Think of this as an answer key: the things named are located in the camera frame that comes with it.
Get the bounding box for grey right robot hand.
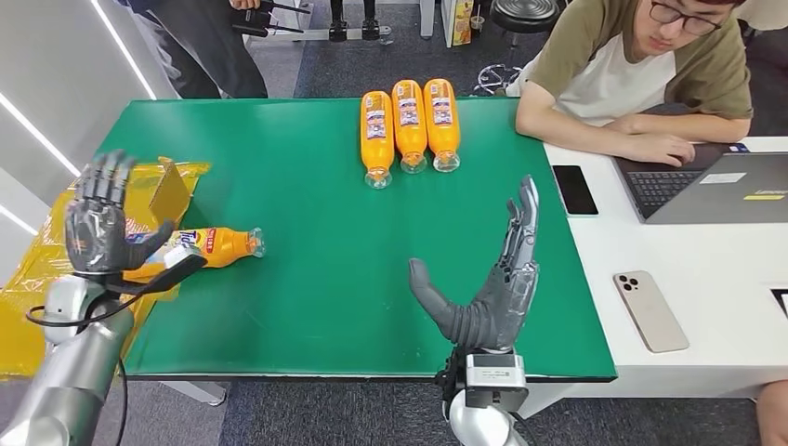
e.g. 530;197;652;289
408;175;542;355

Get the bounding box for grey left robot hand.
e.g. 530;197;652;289
63;149;177;277

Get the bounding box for orange drink bottle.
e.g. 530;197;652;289
423;77;462;174
359;90;397;190
123;226;267;283
391;79;429;176

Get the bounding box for yellow plastic sheet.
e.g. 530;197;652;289
0;158;213;378

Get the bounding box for yellow cardboard box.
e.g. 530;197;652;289
147;156;192;228

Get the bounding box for black smartphone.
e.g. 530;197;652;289
551;164;601;217

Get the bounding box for gold smartphone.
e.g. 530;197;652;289
611;269;691;355

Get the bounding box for white table leg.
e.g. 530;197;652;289
158;380;229;408

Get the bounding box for green table mat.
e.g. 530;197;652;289
96;97;619;384

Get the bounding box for person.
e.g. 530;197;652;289
755;380;788;446
113;0;270;100
505;0;788;168

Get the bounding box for grey laptop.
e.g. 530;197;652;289
611;142;788;227

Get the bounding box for black handheld controller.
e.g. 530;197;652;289
230;0;313;39

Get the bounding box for orange printed box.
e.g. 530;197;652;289
450;0;476;48

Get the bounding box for black round stool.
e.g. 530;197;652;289
476;0;562;98

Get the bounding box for black glasses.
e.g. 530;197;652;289
649;0;723;37

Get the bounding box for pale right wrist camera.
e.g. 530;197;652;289
464;351;530;413

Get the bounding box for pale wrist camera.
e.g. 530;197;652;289
464;351;530;413
41;275;88;348

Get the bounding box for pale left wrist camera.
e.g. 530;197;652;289
41;275;88;348

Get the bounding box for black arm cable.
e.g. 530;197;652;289
25;254;209;329
112;355;129;446

